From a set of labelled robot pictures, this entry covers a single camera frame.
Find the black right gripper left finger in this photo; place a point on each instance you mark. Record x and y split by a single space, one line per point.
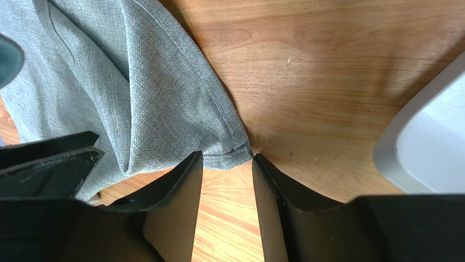
155 223

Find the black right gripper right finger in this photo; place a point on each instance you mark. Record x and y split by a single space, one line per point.
299 224

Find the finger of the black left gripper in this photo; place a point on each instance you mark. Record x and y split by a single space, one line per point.
56 167

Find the light grey cloth napkin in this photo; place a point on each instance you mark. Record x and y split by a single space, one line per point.
127 71

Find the blue-grey hanging shirt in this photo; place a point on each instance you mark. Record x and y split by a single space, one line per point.
12 60

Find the white clothes rack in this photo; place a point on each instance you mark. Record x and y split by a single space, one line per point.
422 149

